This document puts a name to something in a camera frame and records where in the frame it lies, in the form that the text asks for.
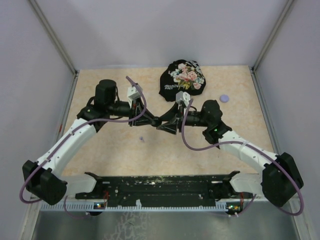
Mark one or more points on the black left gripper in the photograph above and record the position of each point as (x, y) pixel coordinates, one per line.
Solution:
(146, 119)

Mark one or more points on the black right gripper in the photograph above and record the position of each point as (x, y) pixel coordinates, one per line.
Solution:
(172, 126)

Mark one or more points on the black earbud charging case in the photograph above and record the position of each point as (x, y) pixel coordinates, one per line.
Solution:
(156, 122)

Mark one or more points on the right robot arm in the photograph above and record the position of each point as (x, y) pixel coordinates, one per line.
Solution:
(277, 177)

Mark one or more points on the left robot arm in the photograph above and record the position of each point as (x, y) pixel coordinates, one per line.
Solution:
(43, 177)

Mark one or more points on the purple earbud charging case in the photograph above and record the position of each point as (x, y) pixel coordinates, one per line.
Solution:
(224, 98)

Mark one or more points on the black floral folded shirt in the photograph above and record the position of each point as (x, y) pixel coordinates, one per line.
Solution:
(181, 75)

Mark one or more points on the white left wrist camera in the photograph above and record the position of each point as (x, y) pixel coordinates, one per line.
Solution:
(133, 93)

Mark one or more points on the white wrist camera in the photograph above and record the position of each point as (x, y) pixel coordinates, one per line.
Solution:
(133, 93)
(182, 98)

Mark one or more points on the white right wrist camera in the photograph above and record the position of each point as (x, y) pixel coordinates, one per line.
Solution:
(182, 98)

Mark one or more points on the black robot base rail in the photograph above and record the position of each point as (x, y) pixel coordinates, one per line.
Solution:
(175, 190)

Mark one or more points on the white slotted cable duct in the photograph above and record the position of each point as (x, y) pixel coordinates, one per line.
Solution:
(138, 206)

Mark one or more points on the left aluminium frame post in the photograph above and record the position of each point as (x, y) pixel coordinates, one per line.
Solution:
(50, 32)

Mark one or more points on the aluminium frame post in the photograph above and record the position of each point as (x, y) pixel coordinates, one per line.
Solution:
(284, 14)
(50, 32)

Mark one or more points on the right aluminium frame post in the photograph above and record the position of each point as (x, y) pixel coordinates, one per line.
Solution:
(284, 14)

